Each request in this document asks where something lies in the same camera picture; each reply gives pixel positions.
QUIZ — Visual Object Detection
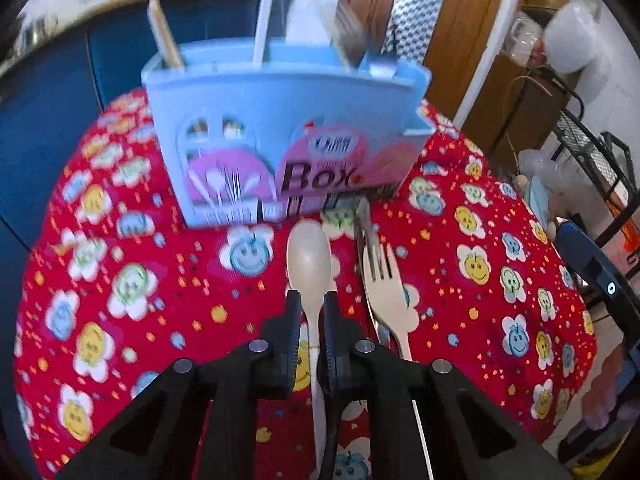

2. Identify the orange packet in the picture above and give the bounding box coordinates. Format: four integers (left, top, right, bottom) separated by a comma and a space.
617, 220, 640, 266

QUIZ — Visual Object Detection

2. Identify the wooden side cabinet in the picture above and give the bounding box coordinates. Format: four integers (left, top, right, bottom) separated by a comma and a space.
480, 50, 583, 176

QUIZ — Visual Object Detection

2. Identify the white utensil handle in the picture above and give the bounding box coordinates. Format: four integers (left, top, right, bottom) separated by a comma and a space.
251, 0, 277, 67

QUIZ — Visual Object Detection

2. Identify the beige fork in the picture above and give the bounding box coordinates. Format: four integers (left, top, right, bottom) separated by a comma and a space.
361, 241, 418, 362

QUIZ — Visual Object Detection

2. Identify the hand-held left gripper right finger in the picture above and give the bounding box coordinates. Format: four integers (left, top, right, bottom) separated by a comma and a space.
320, 291, 576, 480

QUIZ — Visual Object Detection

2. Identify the beige spoon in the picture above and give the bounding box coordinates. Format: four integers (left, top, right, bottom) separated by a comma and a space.
286, 221, 333, 471

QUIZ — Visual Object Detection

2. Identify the clear plastic bag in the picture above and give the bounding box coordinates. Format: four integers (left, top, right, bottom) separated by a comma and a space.
517, 147, 566, 186

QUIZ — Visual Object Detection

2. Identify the wooden chopstick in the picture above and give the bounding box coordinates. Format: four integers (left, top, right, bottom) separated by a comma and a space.
147, 0, 176, 68
312, 0, 351, 68
155, 5, 187, 70

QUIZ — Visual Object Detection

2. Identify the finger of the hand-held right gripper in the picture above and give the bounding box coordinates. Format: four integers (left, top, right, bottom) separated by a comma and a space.
556, 220, 632, 311

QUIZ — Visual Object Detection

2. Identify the black metal rack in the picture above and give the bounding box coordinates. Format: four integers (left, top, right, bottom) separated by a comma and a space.
510, 65, 640, 311

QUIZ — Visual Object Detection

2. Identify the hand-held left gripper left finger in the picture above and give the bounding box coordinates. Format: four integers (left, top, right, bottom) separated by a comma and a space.
55, 291, 305, 480

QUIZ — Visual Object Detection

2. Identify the red smiley flower tablecloth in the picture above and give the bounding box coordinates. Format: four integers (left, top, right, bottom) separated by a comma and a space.
12, 85, 598, 480

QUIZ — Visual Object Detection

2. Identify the wooden door with glass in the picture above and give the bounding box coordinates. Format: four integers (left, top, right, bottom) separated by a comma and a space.
337, 0, 516, 126

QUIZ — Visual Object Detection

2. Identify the person's right hand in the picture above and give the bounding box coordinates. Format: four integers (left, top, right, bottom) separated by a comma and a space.
581, 342, 626, 431

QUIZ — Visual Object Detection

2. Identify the light blue utensil box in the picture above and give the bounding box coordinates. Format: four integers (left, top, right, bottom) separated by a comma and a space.
141, 40, 433, 231

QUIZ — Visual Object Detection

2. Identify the white plastic bag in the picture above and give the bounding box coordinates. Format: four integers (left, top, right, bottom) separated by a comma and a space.
542, 0, 608, 78

